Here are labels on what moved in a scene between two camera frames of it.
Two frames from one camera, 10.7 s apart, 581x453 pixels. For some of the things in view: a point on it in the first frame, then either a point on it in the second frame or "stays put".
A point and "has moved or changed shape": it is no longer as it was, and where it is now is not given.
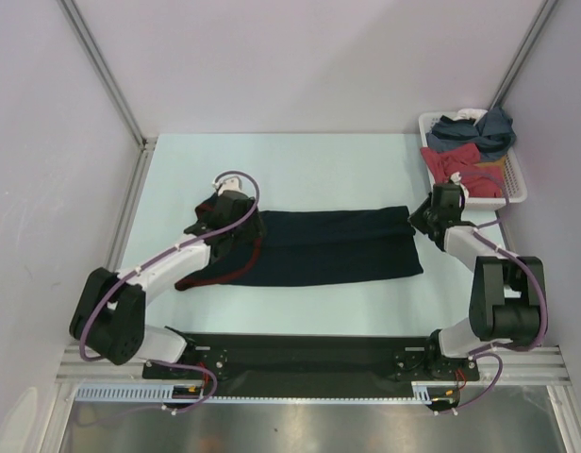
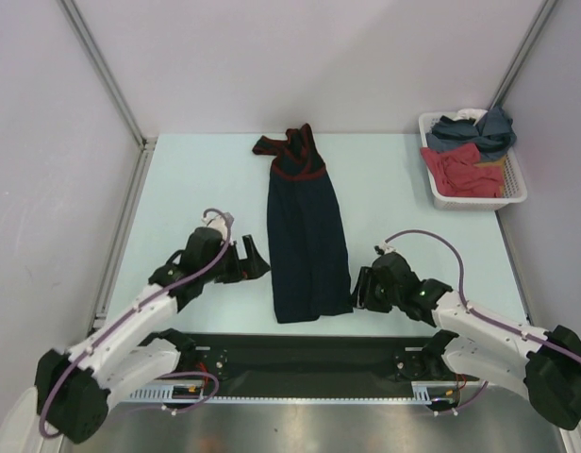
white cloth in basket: (470, 112) stays put
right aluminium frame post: (524, 53) stays put
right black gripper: (415, 218) → (361, 294)
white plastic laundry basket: (515, 185) stays put
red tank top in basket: (477, 180) stays put
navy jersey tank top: (315, 245) has moved or changed shape
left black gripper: (255, 229) → (248, 268)
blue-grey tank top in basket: (493, 136) stays put
